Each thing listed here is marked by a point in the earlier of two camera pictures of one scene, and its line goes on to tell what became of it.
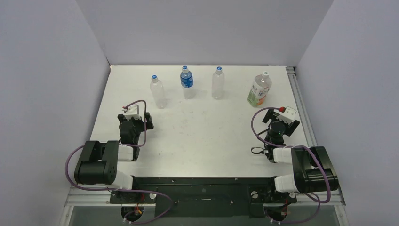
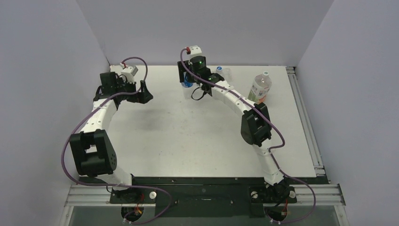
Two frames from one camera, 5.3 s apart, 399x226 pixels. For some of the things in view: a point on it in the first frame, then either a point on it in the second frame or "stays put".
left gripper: [139, 121] -> [141, 97]
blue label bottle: [187, 82] stays put
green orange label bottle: [259, 90] stays put
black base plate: [207, 197] stays put
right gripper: [267, 116] -> [183, 74]
